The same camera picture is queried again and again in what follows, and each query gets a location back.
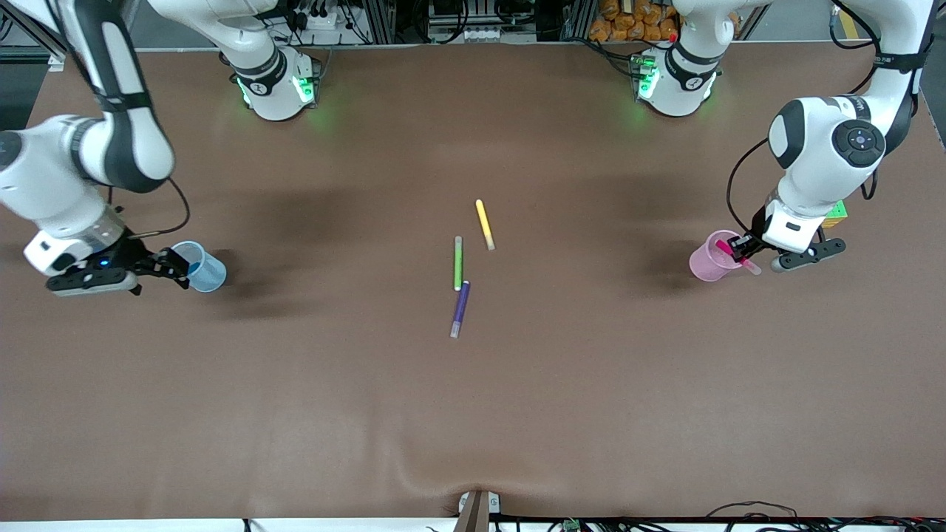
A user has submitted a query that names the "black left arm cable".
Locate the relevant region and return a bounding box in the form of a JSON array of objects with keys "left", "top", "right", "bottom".
[{"left": 726, "top": 137, "right": 773, "bottom": 237}]

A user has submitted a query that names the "purple marker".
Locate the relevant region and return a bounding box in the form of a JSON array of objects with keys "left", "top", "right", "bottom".
[{"left": 450, "top": 280, "right": 472, "bottom": 339}]

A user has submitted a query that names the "metal table clamp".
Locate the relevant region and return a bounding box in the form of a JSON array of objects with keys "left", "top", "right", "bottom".
[{"left": 455, "top": 490, "right": 502, "bottom": 532}]

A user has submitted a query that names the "translucent blue plastic cup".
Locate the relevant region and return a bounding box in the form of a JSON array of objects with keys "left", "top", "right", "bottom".
[{"left": 171, "top": 241, "right": 228, "bottom": 293}]

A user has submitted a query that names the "brown table mat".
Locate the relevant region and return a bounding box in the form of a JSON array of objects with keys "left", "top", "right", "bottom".
[{"left": 0, "top": 41, "right": 946, "bottom": 522}]

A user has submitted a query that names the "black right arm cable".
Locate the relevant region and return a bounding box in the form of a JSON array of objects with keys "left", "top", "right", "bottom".
[{"left": 107, "top": 177, "right": 191, "bottom": 239}]

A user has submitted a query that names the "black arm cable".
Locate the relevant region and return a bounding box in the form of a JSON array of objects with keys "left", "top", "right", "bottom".
[
  {"left": 107, "top": 177, "right": 191, "bottom": 239},
  {"left": 726, "top": 137, "right": 773, "bottom": 237}
]

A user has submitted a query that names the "translucent pink plastic cup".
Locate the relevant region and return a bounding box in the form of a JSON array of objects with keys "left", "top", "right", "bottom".
[{"left": 689, "top": 230, "right": 747, "bottom": 282}]

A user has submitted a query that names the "black floor cables bundle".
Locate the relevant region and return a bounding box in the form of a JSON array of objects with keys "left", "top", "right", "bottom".
[{"left": 698, "top": 501, "right": 946, "bottom": 532}]

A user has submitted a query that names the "orange snack packets pile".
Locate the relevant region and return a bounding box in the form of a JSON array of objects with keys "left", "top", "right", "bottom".
[{"left": 589, "top": 0, "right": 681, "bottom": 43}]

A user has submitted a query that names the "white power strip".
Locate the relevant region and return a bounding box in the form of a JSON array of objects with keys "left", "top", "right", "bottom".
[{"left": 292, "top": 6, "right": 352, "bottom": 30}]

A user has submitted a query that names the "grey equipment box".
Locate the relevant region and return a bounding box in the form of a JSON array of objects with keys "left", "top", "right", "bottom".
[{"left": 427, "top": 0, "right": 537, "bottom": 44}]

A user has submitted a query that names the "pink marker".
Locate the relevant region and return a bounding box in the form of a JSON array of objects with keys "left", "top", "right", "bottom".
[{"left": 715, "top": 240, "right": 762, "bottom": 276}]

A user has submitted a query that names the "yellow marker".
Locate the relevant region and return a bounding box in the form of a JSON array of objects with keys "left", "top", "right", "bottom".
[{"left": 475, "top": 199, "right": 496, "bottom": 251}]

